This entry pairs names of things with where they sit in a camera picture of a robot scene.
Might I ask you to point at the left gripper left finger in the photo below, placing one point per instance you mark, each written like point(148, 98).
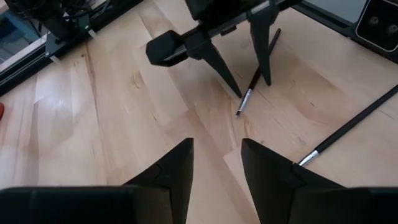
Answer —
point(168, 186)

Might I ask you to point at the black device with round knobs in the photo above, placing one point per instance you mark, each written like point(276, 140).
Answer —
point(379, 26)

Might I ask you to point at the black paintbrush silver ferrule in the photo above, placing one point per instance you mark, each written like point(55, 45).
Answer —
point(248, 93)
point(351, 124)

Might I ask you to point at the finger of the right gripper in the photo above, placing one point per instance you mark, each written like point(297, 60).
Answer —
point(262, 46)
point(211, 53)

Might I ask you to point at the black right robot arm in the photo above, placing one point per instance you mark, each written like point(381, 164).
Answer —
point(56, 18)

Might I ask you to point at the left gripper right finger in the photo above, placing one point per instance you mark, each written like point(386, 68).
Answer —
point(273, 186)

